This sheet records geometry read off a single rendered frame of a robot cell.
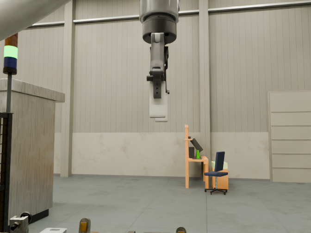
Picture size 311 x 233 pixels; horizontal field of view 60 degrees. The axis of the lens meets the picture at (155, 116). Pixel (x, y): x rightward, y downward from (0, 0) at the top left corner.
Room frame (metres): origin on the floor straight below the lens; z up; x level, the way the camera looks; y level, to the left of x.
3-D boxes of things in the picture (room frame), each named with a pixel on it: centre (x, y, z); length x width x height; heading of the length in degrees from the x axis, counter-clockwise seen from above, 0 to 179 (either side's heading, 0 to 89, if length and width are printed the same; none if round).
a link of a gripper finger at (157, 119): (0.64, -0.01, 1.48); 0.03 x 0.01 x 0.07; 86
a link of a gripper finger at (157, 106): (0.51, 0.00, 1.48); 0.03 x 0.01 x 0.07; 86
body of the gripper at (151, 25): (0.57, -0.01, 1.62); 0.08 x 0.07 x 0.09; 176
